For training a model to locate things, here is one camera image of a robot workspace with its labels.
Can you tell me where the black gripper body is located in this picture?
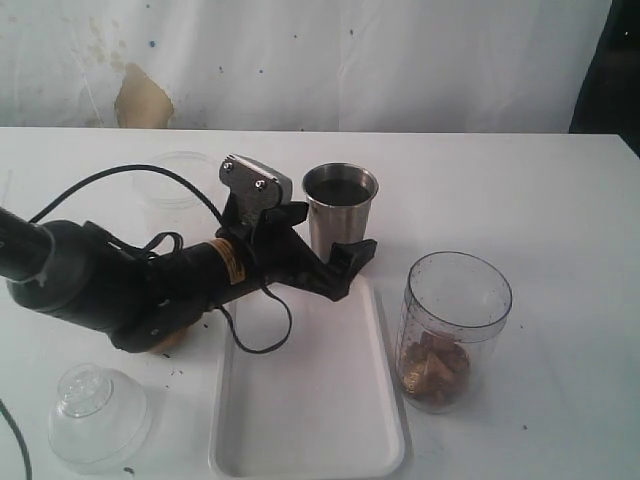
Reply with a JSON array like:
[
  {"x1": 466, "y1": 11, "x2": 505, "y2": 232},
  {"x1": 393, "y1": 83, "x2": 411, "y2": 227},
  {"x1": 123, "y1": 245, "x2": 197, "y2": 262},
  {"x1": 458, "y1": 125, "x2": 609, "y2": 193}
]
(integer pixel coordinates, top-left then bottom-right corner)
[{"x1": 217, "y1": 210, "x2": 326, "y2": 300}]

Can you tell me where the stainless steel cup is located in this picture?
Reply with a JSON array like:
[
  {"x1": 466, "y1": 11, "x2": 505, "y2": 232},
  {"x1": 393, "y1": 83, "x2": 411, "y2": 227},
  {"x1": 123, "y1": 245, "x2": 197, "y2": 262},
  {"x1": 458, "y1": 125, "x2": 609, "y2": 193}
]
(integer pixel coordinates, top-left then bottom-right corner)
[{"x1": 302, "y1": 163, "x2": 379, "y2": 262}]

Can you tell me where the clear plastic measuring jar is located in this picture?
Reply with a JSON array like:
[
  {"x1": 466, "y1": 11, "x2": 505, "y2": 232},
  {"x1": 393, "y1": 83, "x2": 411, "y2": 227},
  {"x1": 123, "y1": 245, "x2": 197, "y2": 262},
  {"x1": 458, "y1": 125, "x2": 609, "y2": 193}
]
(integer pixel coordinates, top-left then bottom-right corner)
[{"x1": 395, "y1": 251, "x2": 513, "y2": 414}]

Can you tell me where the brown wooden cup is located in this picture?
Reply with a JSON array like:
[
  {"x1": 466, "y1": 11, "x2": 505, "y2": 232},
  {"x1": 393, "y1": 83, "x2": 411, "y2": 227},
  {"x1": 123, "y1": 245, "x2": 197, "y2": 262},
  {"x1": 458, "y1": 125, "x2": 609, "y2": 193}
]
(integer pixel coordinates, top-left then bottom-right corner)
[{"x1": 148, "y1": 327, "x2": 189, "y2": 354}]

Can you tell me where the gold coin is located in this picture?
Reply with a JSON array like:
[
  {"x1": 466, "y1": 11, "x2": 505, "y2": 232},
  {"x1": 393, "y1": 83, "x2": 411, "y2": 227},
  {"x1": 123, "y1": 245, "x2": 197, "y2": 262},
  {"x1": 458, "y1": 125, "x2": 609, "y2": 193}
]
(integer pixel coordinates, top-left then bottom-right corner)
[{"x1": 401, "y1": 360, "x2": 433, "y2": 398}]

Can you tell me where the brown wooden block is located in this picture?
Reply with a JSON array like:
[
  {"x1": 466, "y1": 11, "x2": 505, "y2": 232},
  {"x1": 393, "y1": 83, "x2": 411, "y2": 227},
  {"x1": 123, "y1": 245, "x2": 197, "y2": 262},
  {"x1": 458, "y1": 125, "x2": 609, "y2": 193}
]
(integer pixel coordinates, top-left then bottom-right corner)
[{"x1": 402, "y1": 332, "x2": 470, "y2": 407}]

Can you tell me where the clear dome lid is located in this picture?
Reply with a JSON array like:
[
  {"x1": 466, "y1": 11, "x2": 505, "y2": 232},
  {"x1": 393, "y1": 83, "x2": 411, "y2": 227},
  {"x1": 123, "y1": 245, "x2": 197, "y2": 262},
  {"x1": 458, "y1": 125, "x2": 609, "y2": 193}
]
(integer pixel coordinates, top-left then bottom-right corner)
[{"x1": 48, "y1": 363, "x2": 153, "y2": 475}]

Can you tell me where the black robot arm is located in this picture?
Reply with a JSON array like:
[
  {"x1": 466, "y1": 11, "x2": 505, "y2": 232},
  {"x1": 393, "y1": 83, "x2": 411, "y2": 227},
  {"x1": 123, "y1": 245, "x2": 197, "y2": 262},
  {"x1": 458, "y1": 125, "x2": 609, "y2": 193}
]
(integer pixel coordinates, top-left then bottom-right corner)
[{"x1": 1, "y1": 194, "x2": 377, "y2": 353}]

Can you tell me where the translucent plastic jar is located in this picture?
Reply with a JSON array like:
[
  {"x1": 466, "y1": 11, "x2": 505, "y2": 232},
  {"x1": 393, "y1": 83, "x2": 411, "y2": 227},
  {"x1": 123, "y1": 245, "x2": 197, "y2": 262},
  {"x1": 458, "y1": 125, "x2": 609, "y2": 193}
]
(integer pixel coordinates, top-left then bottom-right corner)
[{"x1": 131, "y1": 151, "x2": 224, "y2": 246}]

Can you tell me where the white rectangular tray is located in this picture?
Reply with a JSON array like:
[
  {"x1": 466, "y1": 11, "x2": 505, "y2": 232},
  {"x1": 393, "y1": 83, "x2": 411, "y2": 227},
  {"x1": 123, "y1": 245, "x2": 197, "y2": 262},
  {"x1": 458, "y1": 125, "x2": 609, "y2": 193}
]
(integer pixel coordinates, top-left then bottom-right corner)
[{"x1": 209, "y1": 276, "x2": 405, "y2": 479}]

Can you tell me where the dark object at right edge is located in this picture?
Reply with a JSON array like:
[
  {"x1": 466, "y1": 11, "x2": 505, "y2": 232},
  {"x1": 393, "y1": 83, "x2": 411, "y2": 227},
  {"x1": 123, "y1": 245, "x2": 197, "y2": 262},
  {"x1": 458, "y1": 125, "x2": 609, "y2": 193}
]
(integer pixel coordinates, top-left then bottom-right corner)
[{"x1": 569, "y1": 0, "x2": 640, "y2": 153}]

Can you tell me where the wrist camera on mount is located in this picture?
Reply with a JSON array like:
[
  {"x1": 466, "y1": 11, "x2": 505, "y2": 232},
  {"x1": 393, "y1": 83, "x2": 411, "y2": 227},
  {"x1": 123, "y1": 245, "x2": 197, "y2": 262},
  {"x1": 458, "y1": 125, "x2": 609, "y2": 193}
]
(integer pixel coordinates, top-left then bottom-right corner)
[{"x1": 219, "y1": 154, "x2": 293, "y2": 227}]

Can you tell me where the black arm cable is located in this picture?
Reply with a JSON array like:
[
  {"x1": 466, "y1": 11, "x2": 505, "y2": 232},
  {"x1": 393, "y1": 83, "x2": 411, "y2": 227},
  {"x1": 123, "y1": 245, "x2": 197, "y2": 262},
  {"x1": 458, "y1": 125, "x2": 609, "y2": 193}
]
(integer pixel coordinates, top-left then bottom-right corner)
[{"x1": 27, "y1": 164, "x2": 294, "y2": 354}]

